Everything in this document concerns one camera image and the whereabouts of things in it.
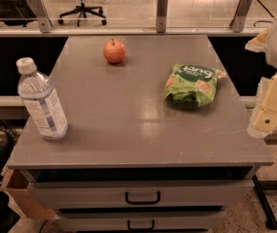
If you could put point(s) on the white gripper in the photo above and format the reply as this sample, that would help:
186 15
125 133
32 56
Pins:
264 119

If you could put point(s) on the green rice chip bag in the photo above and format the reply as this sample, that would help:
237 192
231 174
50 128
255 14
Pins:
192 83

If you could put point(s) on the clear plastic water bottle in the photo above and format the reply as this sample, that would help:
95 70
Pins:
40 98

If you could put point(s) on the black table leg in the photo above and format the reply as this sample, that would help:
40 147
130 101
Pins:
271 221

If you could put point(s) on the red apple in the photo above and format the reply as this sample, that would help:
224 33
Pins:
114 51

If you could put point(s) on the grey lower drawer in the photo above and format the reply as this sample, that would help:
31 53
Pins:
140 222

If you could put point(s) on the grey drawer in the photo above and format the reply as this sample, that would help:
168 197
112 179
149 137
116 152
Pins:
140 222
85 195

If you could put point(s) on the grey upper drawer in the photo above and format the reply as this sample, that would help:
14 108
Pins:
85 195

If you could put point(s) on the black office chair left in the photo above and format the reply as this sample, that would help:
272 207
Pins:
16 12

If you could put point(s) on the cardboard box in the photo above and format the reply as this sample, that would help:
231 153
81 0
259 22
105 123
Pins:
15 184

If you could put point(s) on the grey railing post right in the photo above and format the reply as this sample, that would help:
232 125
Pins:
239 18

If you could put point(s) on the grey railing post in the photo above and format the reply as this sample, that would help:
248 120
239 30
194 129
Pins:
161 15
44 23
239 18

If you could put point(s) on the grey railing post middle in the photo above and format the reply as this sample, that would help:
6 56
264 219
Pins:
161 15

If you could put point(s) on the grey railing post left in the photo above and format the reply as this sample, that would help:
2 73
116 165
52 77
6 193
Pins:
44 23

